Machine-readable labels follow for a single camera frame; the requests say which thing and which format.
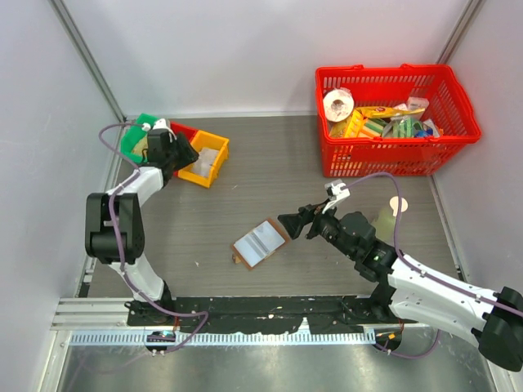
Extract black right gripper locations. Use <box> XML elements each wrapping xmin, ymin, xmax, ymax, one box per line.
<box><xmin>278</xmin><ymin>198</ymin><xmax>358</xmax><ymax>260</ymax></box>

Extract silver white card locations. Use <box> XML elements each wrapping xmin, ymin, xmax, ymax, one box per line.
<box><xmin>191</xmin><ymin>147</ymin><xmax>219</xmax><ymax>178</ymax></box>

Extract brown leather card holder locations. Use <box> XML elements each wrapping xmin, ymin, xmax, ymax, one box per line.
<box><xmin>230</xmin><ymin>218</ymin><xmax>290</xmax><ymax>270</ymax></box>

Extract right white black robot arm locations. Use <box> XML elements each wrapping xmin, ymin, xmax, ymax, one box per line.
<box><xmin>278</xmin><ymin>204</ymin><xmax>522</xmax><ymax>372</ymax></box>

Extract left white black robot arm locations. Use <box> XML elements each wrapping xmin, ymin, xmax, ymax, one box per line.
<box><xmin>85</xmin><ymin>122</ymin><xmax>199</xmax><ymax>325</ymax></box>

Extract gold cards in green bin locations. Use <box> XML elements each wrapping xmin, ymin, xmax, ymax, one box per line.
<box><xmin>132</xmin><ymin>136</ymin><xmax>148</xmax><ymax>157</ymax></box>

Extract red plastic bin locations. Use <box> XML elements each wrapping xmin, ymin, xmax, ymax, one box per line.
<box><xmin>171</xmin><ymin>122</ymin><xmax>198</xmax><ymax>177</ymax></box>

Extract yellow plastic bin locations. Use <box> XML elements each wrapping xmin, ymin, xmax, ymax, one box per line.
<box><xmin>177</xmin><ymin>130</ymin><xmax>229</xmax><ymax>188</ymax></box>

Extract green plastic bin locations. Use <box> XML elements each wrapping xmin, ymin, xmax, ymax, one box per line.
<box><xmin>120</xmin><ymin>114</ymin><xmax>159</xmax><ymax>166</ymax></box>

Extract green bottle white cap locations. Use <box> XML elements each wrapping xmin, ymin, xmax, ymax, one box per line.
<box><xmin>372</xmin><ymin>196</ymin><xmax>409</xmax><ymax>244</ymax></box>

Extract yellow snack packets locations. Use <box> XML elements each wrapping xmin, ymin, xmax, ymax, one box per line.
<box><xmin>329</xmin><ymin>106</ymin><xmax>396</xmax><ymax>138</ymax></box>

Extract white tape roll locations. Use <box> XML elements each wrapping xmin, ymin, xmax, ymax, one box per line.
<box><xmin>323</xmin><ymin>87</ymin><xmax>355</xmax><ymax>123</ymax></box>

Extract red shopping basket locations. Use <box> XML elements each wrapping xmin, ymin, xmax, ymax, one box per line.
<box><xmin>315</xmin><ymin>64</ymin><xmax>481</xmax><ymax>177</ymax></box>

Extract green white package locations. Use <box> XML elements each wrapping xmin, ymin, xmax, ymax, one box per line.
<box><xmin>382</xmin><ymin>116</ymin><xmax>425</xmax><ymax>138</ymax></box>

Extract blue white package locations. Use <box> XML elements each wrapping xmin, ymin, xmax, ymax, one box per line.
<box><xmin>413</xmin><ymin>119</ymin><xmax>443</xmax><ymax>138</ymax></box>

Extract white pink box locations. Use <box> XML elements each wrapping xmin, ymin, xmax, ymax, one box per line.
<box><xmin>394</xmin><ymin>96</ymin><xmax>430</xmax><ymax>116</ymax></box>

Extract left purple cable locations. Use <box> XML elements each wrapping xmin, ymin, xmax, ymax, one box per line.
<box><xmin>99</xmin><ymin>121</ymin><xmax>210</xmax><ymax>365</ymax></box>

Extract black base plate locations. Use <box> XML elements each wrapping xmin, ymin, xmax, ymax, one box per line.
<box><xmin>124</xmin><ymin>296</ymin><xmax>399</xmax><ymax>335</ymax></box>

